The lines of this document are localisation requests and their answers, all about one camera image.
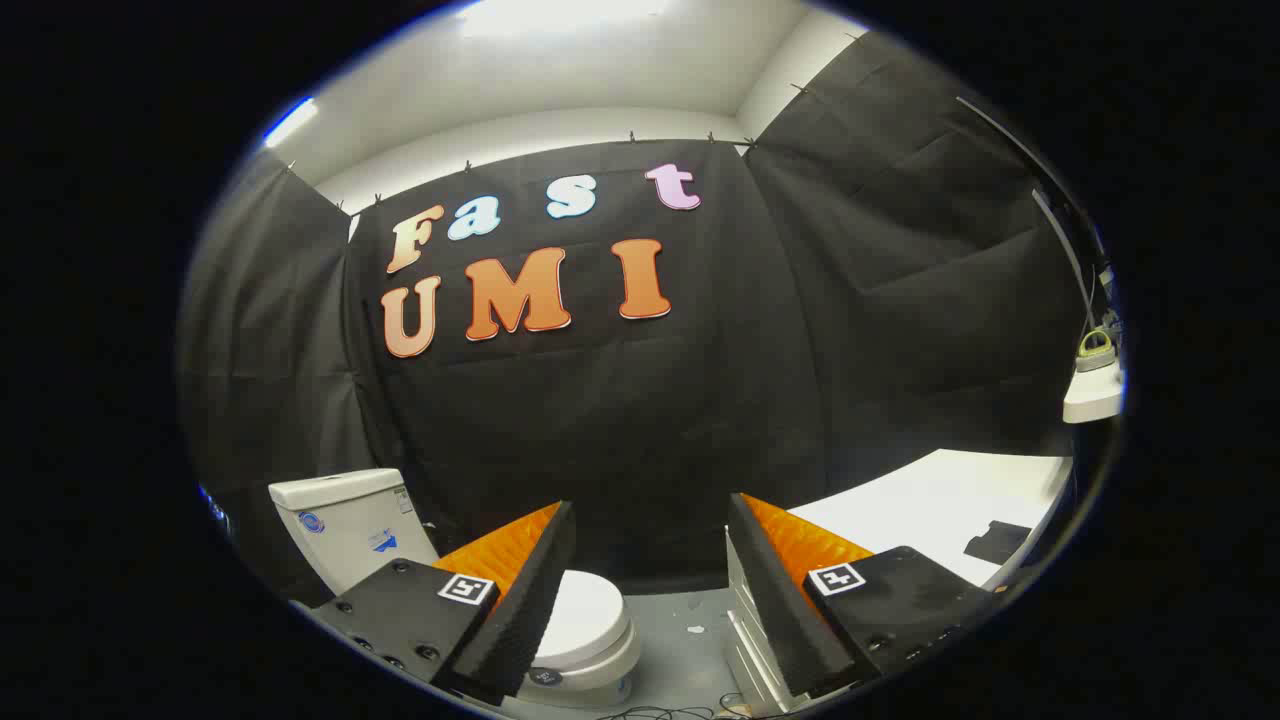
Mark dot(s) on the flat black item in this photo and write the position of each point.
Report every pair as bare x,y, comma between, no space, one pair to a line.
997,541

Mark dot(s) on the yellow-green object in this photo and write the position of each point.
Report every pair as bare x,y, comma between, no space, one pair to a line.
1096,345

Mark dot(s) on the white toilet lid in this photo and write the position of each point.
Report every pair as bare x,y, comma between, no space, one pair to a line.
585,615

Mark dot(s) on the white ledge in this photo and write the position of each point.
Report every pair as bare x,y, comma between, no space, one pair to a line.
1092,400

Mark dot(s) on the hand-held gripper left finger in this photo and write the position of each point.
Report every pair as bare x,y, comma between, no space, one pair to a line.
520,600

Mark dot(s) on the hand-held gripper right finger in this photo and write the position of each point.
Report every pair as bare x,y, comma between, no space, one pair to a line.
775,600

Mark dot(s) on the black backdrop cloth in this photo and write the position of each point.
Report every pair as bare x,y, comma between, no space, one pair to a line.
640,400

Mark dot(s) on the white drawer cabinet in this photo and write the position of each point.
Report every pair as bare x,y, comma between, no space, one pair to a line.
940,500

